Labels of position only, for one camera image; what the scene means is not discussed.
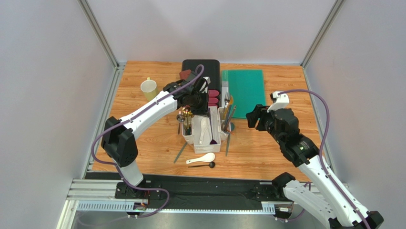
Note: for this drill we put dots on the white perforated utensil caddy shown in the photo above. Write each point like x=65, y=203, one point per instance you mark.
x=206, y=134

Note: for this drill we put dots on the brown relay block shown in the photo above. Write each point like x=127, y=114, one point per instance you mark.
x=184, y=75

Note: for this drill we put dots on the yellow-green mug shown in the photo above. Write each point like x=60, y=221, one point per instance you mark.
x=149, y=88

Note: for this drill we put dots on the purple metal spoon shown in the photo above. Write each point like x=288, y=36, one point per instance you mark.
x=213, y=141

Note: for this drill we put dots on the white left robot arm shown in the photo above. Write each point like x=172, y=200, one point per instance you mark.
x=120, y=135

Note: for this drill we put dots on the gold handled knife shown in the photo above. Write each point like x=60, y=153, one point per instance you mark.
x=231, y=102

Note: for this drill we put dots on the black mounting rail base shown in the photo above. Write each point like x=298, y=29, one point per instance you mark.
x=201, y=193

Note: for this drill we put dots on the teal plastic knife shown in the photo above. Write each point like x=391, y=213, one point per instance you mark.
x=180, y=152

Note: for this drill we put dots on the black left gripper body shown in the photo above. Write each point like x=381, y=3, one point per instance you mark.
x=198, y=105

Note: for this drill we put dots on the teal cutting mat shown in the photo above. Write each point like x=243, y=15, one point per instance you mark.
x=246, y=87

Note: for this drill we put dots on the black and pink drawer box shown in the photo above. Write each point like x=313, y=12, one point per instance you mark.
x=211, y=70

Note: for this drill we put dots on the large silver fork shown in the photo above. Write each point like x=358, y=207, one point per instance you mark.
x=227, y=101

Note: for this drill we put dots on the white ceramic spoon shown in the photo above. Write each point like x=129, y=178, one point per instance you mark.
x=208, y=157
x=203, y=126

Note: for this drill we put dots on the teal plastic spoon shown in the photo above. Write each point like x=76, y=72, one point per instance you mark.
x=231, y=128

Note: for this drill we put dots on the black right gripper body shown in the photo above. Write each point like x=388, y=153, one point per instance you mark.
x=261, y=118

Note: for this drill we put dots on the black small spoon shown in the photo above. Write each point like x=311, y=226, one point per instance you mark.
x=210, y=165

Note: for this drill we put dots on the silver spoon in caddy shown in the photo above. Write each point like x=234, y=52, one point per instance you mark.
x=180, y=118

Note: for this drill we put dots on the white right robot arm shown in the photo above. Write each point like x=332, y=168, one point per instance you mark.
x=336, y=208

